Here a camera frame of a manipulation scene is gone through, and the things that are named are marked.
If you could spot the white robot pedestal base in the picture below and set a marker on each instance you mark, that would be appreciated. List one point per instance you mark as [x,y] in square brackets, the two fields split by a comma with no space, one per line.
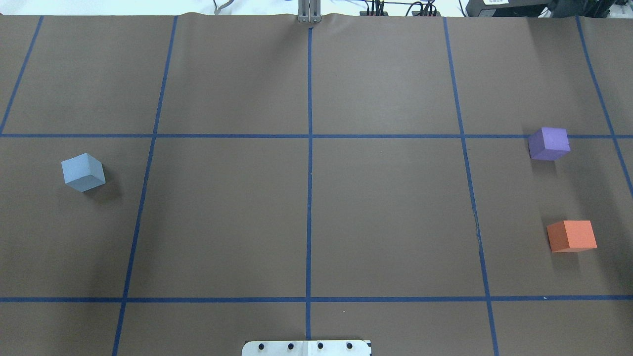
[308,348]

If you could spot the brown paper table mat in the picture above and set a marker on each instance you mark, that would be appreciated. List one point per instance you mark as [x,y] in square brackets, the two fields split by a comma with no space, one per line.
[357,179]

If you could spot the black equipment box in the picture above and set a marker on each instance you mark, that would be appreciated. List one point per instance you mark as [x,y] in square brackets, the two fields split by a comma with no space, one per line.
[506,8]

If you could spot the purple foam block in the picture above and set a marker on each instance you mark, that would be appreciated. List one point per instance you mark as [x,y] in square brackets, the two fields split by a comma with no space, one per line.
[548,144]

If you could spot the orange foam block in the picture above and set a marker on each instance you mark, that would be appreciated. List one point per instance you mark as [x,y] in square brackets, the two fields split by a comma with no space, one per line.
[571,236]

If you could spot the light blue foam block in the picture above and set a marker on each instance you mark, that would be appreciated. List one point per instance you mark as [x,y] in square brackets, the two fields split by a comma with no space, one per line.
[83,172]

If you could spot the aluminium frame post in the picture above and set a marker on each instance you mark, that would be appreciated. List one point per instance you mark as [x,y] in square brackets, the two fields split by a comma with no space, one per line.
[309,11]

